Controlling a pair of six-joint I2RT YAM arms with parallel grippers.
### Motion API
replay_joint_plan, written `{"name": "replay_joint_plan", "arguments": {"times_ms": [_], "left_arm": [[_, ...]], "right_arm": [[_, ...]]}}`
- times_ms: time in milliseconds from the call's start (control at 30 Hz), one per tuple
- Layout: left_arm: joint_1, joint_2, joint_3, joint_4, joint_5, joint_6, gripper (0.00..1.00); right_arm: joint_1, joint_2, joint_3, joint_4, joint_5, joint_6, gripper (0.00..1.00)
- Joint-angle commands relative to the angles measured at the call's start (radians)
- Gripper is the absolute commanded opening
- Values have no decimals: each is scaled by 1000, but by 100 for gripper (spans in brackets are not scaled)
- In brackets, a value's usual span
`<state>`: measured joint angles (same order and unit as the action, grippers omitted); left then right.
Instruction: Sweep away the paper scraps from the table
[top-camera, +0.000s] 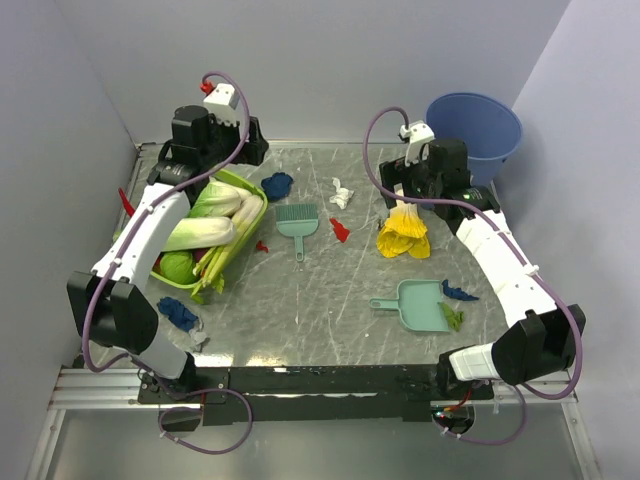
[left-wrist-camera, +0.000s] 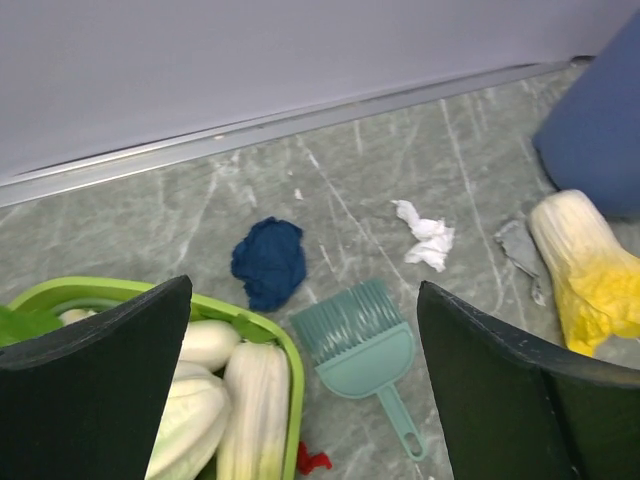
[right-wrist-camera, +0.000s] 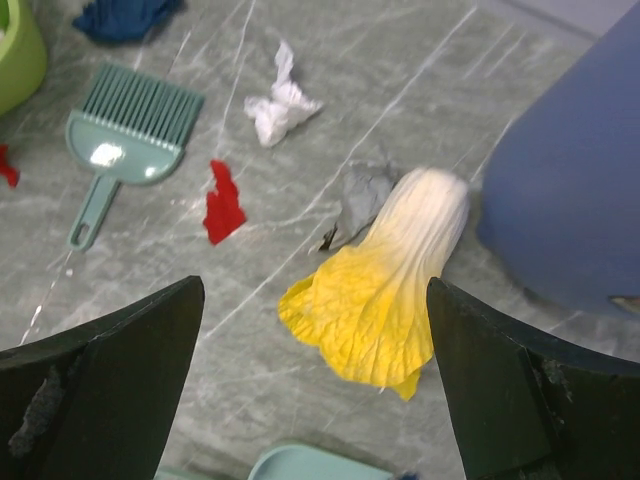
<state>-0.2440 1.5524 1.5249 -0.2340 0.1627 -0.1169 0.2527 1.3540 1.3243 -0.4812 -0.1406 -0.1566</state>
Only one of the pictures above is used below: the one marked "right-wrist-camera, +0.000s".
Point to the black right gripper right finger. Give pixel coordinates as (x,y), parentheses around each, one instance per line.
(525,404)

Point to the green plastic basket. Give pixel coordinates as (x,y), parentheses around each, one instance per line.
(23,54)

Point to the grey crumpled paper scrap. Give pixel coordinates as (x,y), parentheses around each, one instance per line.
(366,185)

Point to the dark blue paper scrap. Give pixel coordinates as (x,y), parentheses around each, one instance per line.
(117,21)

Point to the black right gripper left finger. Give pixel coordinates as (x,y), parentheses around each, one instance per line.
(98,401)

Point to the blue plastic bucket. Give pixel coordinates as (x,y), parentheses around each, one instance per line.
(560,195)

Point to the teal hand brush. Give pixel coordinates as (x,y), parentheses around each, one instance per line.
(131,128)

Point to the white crumpled paper scrap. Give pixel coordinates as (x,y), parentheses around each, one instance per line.
(286,108)

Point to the small red paper scrap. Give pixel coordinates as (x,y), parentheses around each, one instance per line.
(7,171)

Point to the teal dustpan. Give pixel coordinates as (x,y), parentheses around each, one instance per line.
(295,461)

